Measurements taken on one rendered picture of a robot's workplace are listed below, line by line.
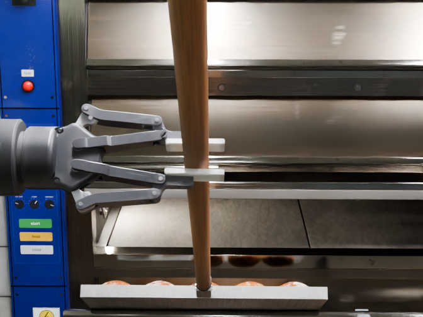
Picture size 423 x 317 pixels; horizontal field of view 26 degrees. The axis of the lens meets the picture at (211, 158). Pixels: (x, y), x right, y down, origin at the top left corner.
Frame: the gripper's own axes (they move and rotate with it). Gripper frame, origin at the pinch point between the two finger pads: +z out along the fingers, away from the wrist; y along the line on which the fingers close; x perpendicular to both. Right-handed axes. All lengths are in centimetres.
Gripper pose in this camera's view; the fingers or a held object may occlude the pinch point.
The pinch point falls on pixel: (195, 160)
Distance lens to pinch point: 109.1
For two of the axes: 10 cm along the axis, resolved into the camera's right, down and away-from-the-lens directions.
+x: 0.0, -3.0, -9.6
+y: -0.1, 9.6, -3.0
